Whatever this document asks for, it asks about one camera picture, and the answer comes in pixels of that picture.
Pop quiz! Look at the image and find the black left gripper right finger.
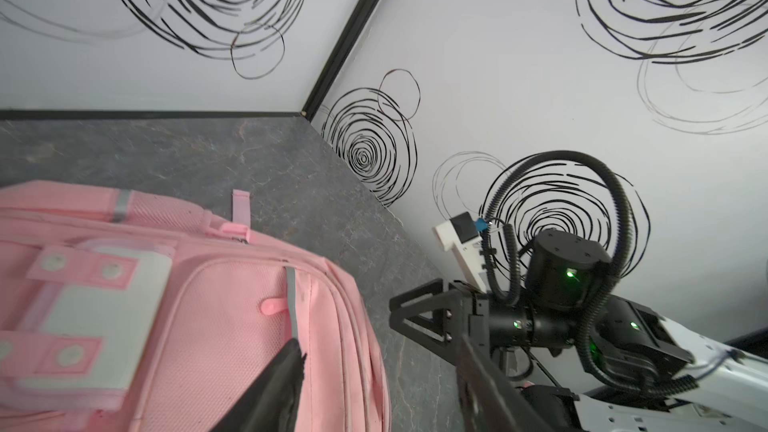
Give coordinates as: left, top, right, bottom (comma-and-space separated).
456, 335, 552, 432

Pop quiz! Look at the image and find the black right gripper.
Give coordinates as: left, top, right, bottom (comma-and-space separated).
388, 227, 611, 365

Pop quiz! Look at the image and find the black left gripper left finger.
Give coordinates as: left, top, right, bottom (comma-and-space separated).
212, 338, 306, 432

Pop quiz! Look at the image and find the pink student backpack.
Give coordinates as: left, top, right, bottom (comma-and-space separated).
1, 180, 391, 431

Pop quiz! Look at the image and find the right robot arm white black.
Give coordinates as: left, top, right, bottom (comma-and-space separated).
390, 229, 767, 426

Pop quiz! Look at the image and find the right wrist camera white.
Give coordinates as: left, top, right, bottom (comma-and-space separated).
433, 212, 490, 292

